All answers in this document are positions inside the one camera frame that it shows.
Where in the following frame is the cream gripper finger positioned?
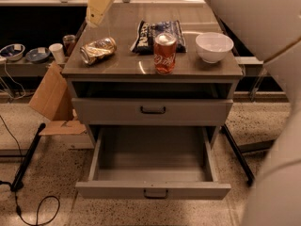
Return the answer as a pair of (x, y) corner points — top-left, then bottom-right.
(86, 0), (114, 27)

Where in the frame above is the blue chip bag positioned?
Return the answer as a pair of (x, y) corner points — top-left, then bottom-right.
(130, 21), (186, 55)

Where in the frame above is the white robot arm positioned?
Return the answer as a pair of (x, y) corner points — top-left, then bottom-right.
(204, 0), (301, 226)

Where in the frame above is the grey drawer cabinet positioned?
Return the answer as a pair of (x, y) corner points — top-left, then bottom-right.
(63, 2), (243, 141)

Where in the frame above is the open lower grey drawer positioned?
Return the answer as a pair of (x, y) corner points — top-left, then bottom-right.
(76, 126), (230, 200)

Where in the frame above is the crushed gold can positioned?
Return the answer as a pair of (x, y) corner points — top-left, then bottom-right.
(80, 37), (117, 66)

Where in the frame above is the dark glass jar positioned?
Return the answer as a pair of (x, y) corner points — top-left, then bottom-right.
(63, 35), (76, 56)

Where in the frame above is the white paper cup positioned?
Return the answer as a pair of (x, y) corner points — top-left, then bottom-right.
(49, 43), (65, 64)

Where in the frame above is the red soda can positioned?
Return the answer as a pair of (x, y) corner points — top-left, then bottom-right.
(153, 33), (177, 74)

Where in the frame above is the blue bowl right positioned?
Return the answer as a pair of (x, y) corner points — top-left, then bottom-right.
(25, 47), (50, 64)

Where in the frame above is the blue bowl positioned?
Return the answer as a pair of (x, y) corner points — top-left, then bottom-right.
(0, 43), (25, 61)
(25, 47), (50, 64)

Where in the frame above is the blue bowl left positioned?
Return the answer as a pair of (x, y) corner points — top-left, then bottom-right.
(0, 43), (25, 61)

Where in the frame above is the cardboard box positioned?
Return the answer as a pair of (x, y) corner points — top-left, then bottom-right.
(29, 62), (86, 136)

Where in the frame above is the white bowl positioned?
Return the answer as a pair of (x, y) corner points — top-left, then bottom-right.
(196, 32), (234, 63)

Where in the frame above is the black stand leg right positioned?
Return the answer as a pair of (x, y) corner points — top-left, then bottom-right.
(222, 124), (255, 186)

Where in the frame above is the black stand leg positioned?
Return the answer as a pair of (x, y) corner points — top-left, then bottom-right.
(222, 124), (255, 186)
(10, 123), (46, 192)

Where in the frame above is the black stand leg left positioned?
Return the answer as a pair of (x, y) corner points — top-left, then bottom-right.
(10, 123), (46, 192)

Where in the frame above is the white cable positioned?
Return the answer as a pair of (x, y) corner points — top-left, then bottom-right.
(0, 59), (27, 102)

